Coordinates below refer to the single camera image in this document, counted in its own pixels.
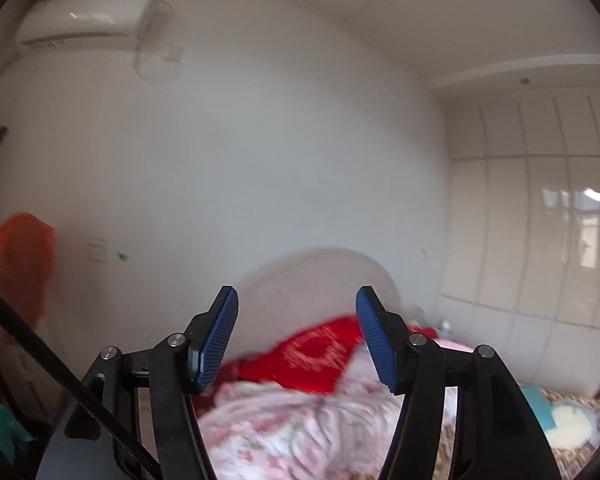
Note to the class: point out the pink floral duvet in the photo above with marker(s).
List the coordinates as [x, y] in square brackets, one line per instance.
[261, 430]

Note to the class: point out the beige rounded headboard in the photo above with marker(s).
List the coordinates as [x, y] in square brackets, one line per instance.
[302, 290]

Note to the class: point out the wall socket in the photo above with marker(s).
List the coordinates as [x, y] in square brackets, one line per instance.
[97, 250]

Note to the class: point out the turquoise pillow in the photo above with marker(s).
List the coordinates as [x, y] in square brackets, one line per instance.
[541, 407]

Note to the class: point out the glossy cream wardrobe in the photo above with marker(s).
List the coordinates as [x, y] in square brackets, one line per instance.
[522, 270]

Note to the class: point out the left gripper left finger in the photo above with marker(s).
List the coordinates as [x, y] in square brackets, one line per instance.
[176, 370]

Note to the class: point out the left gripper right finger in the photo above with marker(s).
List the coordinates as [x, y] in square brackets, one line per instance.
[497, 436]

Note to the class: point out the red blanket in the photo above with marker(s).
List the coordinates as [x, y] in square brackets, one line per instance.
[318, 363]

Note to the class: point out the orange hanging cloth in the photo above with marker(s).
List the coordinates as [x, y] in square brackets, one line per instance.
[27, 247]

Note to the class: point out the white plush pillow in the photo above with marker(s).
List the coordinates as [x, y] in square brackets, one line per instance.
[574, 426]

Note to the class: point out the white air conditioner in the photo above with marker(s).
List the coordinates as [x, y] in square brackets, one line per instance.
[53, 25]

